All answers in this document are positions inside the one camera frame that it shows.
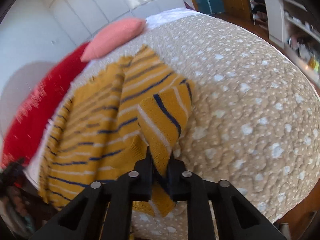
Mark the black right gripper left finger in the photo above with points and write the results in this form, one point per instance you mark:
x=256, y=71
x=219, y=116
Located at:
x=102, y=211

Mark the white glossy wardrobe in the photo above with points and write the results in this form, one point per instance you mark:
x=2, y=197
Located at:
x=82, y=19

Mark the yellow striped knit sweater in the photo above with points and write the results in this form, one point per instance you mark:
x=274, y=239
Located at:
x=134, y=106

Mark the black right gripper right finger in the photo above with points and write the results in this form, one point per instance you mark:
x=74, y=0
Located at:
x=216, y=210

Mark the white shelf unit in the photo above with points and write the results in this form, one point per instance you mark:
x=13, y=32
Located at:
x=290, y=27

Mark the beige spotted quilt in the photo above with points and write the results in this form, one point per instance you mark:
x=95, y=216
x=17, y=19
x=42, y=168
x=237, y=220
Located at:
x=255, y=116

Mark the long red pillow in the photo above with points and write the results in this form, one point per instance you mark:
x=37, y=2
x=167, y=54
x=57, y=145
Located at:
x=26, y=130

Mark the pink cushion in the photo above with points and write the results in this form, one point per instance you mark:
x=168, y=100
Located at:
x=112, y=36

